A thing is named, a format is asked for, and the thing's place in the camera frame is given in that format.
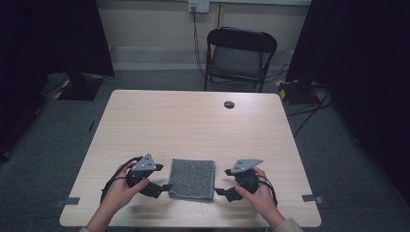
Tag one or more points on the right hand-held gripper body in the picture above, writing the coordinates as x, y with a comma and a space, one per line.
245, 165

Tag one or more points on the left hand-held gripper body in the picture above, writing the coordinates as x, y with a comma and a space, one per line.
143, 164

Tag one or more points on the grey towel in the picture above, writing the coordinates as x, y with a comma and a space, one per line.
192, 180

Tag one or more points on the person's right hand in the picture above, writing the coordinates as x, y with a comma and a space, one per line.
262, 199

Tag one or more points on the person's left hand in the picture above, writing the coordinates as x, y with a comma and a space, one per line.
119, 193

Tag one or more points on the round black table grommet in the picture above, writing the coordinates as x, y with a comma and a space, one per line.
229, 104

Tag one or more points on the grey tape strip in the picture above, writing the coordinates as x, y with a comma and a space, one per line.
312, 198
69, 201

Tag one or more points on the black stand base yellow stripes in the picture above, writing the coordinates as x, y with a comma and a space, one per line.
295, 92
79, 88

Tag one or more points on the black folding chair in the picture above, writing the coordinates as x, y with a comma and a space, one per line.
240, 61

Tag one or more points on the dark curtain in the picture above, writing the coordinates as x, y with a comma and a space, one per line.
48, 42
361, 64

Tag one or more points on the white wall socket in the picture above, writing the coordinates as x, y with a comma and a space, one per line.
199, 5

